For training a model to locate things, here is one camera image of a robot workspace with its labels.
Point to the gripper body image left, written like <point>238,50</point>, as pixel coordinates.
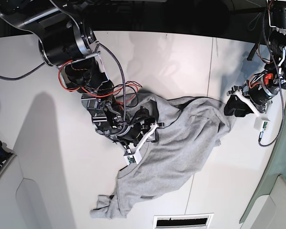
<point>131,134</point>

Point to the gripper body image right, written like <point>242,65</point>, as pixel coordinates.
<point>260,93</point>

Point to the grey t-shirt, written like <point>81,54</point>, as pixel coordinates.
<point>193,126</point>

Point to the black robot arm image left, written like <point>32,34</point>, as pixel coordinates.
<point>65,38</point>

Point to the white floor vent grille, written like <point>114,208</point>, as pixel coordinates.
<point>194,221</point>

